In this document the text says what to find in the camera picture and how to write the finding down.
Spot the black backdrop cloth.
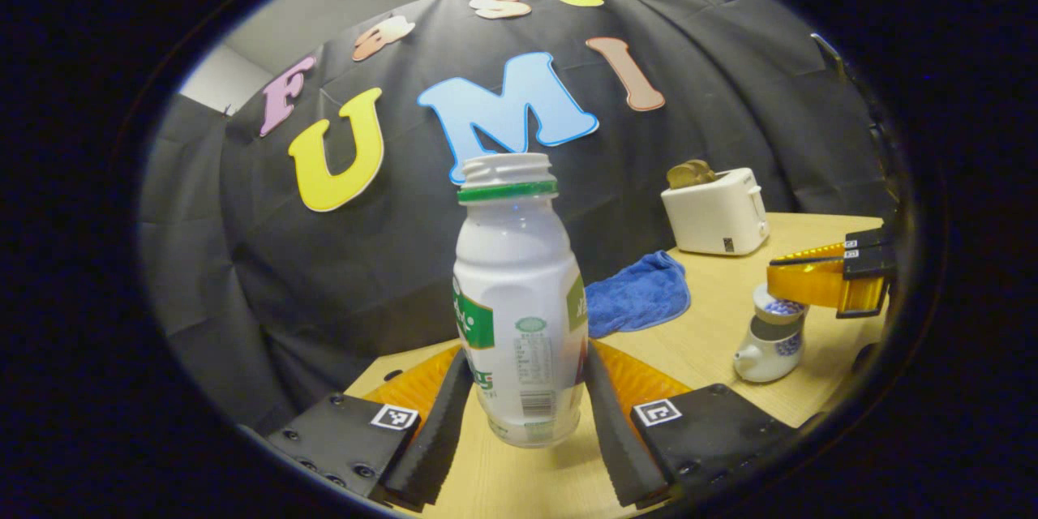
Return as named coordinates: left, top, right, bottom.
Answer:
left=138, top=0, right=897, bottom=435

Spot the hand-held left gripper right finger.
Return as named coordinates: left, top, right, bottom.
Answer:
left=584, top=341, right=800, bottom=510

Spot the white blue-patterned teacup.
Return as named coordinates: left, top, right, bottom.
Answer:
left=734, top=315, right=806, bottom=384

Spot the white toaster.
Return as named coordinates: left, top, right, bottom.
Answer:
left=661, top=168, right=770, bottom=256

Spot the white teacup lid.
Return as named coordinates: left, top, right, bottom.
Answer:
left=753, top=284, right=809, bottom=319

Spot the white plastic water bottle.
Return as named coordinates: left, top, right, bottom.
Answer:
left=453, top=152, right=589, bottom=448

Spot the blue towel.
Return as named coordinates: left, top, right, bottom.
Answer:
left=584, top=250, right=692, bottom=339

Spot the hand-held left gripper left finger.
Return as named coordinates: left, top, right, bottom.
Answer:
left=268, top=345, right=475, bottom=513

